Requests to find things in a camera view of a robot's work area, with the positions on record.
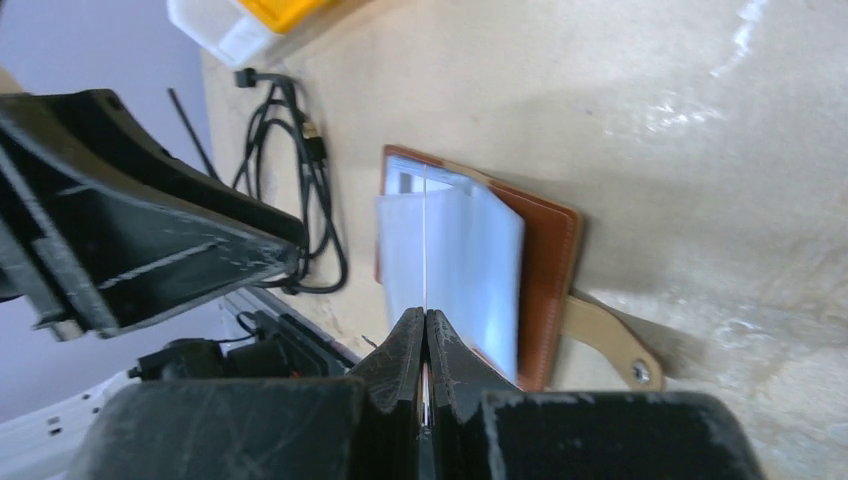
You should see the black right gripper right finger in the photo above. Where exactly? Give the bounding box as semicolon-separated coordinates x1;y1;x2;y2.
425;310;764;479

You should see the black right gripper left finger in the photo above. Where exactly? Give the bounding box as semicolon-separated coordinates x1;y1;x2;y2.
69;308;426;479

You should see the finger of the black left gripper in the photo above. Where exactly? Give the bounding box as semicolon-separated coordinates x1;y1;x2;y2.
1;89;306;341

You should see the brown leather card holder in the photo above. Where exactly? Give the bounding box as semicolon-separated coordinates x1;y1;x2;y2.
375;145;665;391

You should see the white plastic bin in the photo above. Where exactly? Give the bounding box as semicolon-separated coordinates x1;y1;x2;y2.
166;0;282;69

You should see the yellow bin left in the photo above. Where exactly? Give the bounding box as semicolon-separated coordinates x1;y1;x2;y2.
238;0;330;34

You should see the black usb cable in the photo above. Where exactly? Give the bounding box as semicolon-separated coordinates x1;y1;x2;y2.
231;67;350;296

